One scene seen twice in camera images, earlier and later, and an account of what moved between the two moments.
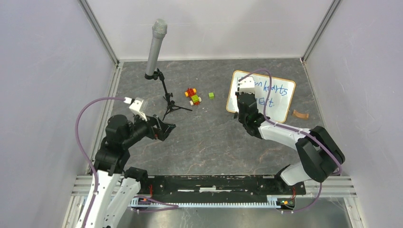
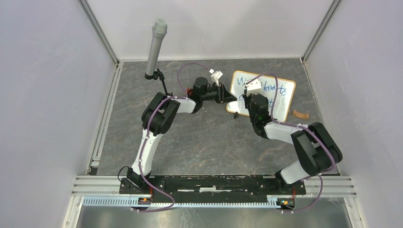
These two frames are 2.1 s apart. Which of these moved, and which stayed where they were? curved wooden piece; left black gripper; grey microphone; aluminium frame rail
Moved: left black gripper
Stayed: aluminium frame rail; grey microphone; curved wooden piece
